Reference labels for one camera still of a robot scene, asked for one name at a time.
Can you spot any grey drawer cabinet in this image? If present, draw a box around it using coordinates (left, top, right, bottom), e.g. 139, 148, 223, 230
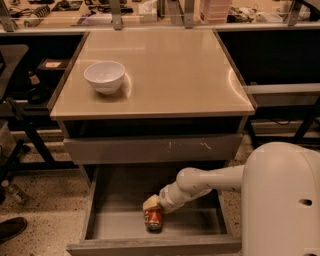
46, 28, 258, 256

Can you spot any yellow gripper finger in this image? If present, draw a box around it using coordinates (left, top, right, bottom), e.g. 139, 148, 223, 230
143, 195, 160, 211

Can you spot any closed grey top drawer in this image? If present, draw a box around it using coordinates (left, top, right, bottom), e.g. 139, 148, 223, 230
64, 134, 243, 165

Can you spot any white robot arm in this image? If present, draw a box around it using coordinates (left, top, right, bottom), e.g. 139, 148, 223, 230
143, 142, 320, 256

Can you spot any black table leg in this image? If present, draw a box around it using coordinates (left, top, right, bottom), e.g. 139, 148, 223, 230
293, 99, 320, 144

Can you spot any white bowl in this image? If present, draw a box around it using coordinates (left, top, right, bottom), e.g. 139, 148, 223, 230
84, 61, 126, 95

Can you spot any open grey middle drawer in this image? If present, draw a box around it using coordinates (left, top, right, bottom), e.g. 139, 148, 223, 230
67, 164, 241, 256

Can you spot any clear plastic bottle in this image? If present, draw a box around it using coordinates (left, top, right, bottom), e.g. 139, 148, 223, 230
1, 180, 28, 205

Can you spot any orange coke can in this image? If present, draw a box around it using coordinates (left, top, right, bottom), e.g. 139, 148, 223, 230
144, 208, 163, 232

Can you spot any black shoe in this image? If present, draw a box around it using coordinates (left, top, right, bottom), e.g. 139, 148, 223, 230
0, 217, 27, 243

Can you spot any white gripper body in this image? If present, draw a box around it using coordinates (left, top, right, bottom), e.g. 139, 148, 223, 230
159, 185, 186, 214

